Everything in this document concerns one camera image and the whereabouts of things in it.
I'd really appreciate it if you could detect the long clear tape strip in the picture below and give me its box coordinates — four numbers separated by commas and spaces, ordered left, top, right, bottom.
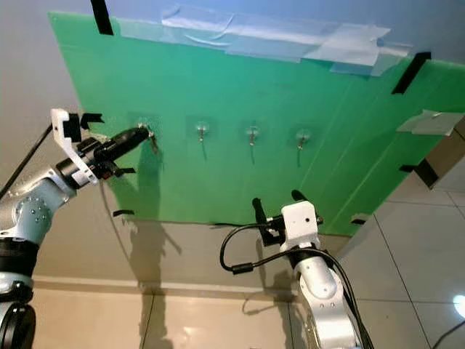
116, 5, 412, 78

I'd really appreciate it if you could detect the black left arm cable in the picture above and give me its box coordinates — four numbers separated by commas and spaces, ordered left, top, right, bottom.
0, 122, 54, 198

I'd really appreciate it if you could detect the green wall board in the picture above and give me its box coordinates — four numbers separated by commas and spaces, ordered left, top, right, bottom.
46, 10, 465, 238

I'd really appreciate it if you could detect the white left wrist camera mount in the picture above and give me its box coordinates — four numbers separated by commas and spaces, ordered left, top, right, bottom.
50, 107, 105, 184

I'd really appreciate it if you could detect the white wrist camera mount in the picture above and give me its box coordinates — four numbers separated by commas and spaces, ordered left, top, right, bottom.
50, 107, 105, 184
281, 199, 325, 252

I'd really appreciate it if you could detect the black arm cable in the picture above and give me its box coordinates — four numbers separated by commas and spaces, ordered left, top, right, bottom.
219, 221, 285, 276
0, 122, 54, 198

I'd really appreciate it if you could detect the silver key bunch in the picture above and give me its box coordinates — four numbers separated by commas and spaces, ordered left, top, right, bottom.
146, 127, 162, 154

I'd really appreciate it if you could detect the short clear tape strip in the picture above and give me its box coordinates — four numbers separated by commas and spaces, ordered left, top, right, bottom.
397, 110, 465, 137

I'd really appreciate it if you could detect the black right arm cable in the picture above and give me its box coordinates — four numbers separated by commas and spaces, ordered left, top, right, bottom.
219, 221, 285, 276

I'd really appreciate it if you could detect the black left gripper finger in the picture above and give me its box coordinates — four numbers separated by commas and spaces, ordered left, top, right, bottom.
113, 132, 153, 160
108, 125, 153, 149

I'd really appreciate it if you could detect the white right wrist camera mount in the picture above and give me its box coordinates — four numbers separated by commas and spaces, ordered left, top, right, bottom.
281, 199, 325, 252

